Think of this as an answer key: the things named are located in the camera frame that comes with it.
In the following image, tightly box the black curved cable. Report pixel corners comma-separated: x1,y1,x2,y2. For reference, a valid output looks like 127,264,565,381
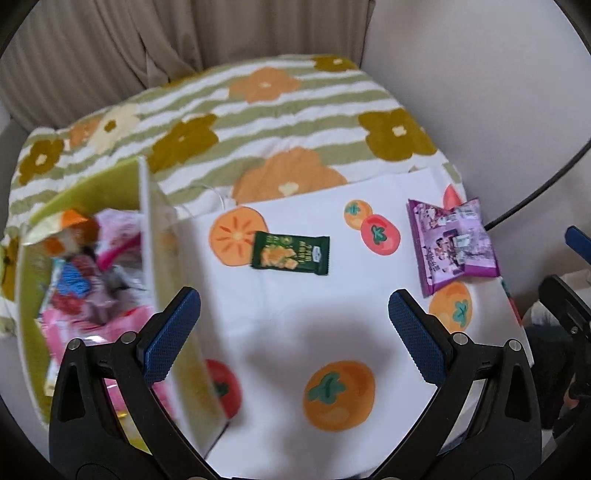
482,137,591,232

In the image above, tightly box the beige curtain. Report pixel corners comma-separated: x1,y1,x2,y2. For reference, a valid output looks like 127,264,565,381
0,0,376,132

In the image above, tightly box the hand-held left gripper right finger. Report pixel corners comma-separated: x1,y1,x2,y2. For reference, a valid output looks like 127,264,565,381
369,288,542,480

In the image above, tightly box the light pink snack packet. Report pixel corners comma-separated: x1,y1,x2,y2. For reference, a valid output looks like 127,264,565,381
39,314,155,370

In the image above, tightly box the floral striped blanket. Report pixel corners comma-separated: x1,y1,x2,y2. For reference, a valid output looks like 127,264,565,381
0,54,463,334

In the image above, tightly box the yellow-green cardboard box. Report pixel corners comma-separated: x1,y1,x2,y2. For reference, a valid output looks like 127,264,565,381
14,156,232,457

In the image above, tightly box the white blue cartoon snack packet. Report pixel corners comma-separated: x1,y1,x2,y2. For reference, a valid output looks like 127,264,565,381
51,258,93,301

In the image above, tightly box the orange snack packet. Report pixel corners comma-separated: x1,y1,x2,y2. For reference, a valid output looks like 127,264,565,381
45,209,100,257

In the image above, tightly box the dark green snack packet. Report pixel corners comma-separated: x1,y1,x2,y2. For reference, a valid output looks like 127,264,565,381
250,231,331,277

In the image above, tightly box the purple cartoon print snack packet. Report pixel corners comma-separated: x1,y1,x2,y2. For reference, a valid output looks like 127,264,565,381
406,198,502,297

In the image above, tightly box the white fruit print cloth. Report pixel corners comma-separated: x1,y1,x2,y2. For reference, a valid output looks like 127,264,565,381
152,168,527,480

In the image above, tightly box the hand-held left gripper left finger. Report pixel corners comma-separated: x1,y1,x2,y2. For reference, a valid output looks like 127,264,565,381
48,286,218,480

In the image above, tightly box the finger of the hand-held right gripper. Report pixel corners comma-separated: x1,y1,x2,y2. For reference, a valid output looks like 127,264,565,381
565,225,591,267
538,274,591,335

